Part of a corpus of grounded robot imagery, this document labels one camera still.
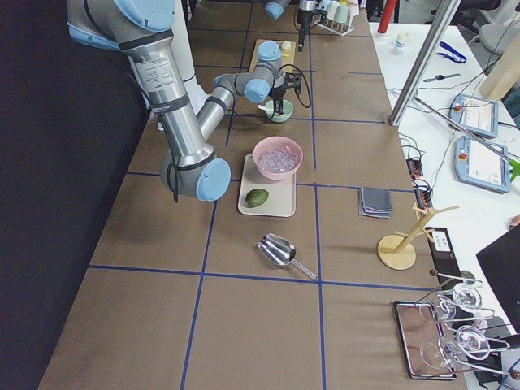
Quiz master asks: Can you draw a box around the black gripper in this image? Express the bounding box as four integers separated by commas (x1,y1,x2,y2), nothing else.
271,72,302,117
297,8,327,52

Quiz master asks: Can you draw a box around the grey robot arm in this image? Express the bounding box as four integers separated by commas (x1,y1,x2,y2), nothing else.
263,0,327,52
67,1,297,202

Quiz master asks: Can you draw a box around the mint green bowl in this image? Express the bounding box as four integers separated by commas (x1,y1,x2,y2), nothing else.
264,99,293,123

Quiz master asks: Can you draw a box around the pink bowl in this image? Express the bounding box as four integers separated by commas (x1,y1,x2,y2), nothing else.
253,136,303,180

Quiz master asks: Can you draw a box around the clear ice cubes pile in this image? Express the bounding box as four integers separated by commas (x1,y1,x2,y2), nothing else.
258,146,298,173

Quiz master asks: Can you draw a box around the metal ice scoop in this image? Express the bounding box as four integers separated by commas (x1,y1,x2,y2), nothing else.
257,233,317,280

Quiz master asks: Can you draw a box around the bamboo cutting board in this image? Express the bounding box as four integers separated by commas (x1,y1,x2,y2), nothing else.
249,39,297,72

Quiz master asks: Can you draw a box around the cream plastic tray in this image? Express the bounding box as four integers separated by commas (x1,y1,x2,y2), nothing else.
237,153,297,217

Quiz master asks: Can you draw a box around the red cylinder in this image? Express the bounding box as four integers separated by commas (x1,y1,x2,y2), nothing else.
377,0,398,34

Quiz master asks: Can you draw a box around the green lime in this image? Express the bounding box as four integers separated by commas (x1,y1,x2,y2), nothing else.
245,188,270,208

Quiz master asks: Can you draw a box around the paper cup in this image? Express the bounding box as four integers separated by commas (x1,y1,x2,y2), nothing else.
394,32,410,53

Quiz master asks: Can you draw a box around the folded grey cloth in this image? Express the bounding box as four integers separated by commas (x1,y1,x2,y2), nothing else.
358,187,393,219

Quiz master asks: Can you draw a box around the smart watch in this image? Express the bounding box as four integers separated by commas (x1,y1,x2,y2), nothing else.
423,73,461,83

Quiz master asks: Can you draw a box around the black power strip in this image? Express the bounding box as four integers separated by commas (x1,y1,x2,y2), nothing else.
414,183,432,210
406,158,423,178

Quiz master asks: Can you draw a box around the wooden stand with pole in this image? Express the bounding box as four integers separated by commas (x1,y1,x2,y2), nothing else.
377,203,459,271

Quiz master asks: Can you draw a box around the far teach pendant tablet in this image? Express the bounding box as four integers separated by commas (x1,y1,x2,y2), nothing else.
449,93,499,139

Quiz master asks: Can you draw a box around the teach pendant tablet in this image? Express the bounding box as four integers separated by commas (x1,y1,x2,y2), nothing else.
449,93,499,139
454,136,511,193

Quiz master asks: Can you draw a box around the near teach pendant tablet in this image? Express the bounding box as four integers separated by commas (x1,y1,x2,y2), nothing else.
454,136,511,193

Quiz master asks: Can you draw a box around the black box with label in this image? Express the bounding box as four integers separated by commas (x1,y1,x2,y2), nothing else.
427,227,461,276

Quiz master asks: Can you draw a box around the green white desk stand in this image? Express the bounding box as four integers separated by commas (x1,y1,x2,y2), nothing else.
508,158,520,182

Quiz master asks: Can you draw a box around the black framed tray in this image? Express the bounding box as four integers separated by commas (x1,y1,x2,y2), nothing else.
392,301,457,381

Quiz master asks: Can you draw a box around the glass holder rack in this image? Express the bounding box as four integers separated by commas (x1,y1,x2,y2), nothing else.
425,269,519,381

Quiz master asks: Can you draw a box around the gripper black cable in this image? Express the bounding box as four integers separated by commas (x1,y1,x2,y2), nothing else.
279,63,312,110

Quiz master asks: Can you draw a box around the wire cup rack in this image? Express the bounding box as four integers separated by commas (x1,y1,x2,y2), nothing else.
317,0,360,37

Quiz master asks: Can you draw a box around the blue lanyard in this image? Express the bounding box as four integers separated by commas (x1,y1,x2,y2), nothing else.
437,41,467,64

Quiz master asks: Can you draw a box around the aluminium frame post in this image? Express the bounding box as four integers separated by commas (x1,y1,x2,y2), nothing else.
388,0,461,127

